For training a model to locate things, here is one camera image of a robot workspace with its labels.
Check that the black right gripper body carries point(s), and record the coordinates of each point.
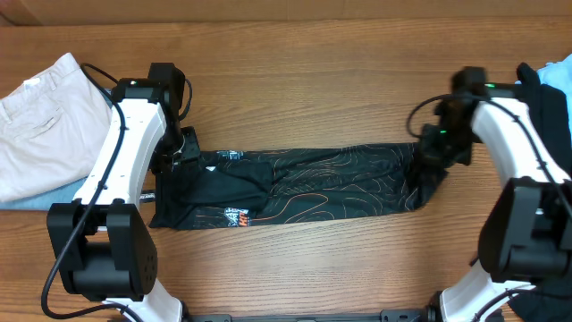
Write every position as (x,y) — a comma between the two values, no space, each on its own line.
(452,142)

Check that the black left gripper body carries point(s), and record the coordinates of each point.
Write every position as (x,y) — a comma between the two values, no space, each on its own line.
(180,147)

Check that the black printed cycling jersey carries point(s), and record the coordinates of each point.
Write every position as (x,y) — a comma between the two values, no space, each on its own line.
(230,188)

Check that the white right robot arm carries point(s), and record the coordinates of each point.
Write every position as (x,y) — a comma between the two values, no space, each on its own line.
(526,239)

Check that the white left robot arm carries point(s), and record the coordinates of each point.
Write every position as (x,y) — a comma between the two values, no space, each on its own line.
(105,257)

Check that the blue folded jeans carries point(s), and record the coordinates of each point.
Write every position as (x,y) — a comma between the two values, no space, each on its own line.
(49,199)

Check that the light blue garment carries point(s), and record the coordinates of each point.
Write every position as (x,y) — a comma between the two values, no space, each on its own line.
(559,76)

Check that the beige folded trousers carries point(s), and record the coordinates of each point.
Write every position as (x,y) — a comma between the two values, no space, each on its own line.
(64,75)

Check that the black garment pile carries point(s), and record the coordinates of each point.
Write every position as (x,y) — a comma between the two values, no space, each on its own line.
(549,121)

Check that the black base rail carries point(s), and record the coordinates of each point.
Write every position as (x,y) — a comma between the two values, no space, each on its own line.
(313,315)

